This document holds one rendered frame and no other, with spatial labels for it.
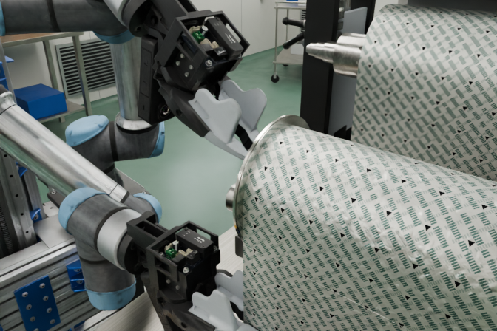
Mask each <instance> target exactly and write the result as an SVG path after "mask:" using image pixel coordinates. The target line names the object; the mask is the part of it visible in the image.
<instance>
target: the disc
mask: <svg viewBox="0 0 497 331"><path fill-rule="evenodd" d="M286 126H299V127H302V128H304V129H309V130H310V128H309V126H308V124H307V123H306V121H305V120H304V119H303V118H301V117H300V116H297V115H283V116H281V117H279V118H277V119H276V120H274V121H272V122H271V123H270V124H268V125H267V127H265V128H264V130H262V131H261V133H260V134H259V135H258V137H257V138H256V140H255V141H254V142H253V144H252V145H251V148H250V149H249V150H248V153H247V155H246V157H245V159H244V161H243V164H242V166H241V168H240V172H239V174H238V177H237V182H236V185H235V189H234V197H233V206H232V211H233V220H234V227H235V230H236V232H237V235H238V236H239V237H240V239H241V240H242V241H243V198H244V192H245V188H246V183H247V179H248V177H249V173H250V170H251V167H252V166H253V164H254V161H255V159H256V157H257V155H258V154H259V152H260V150H261V148H262V147H263V146H264V145H265V143H266V142H267V141H268V139H269V138H270V137H271V136H272V135H273V134H274V133H275V132H277V131H278V130H280V129H281V128H283V127H286Z"/></svg>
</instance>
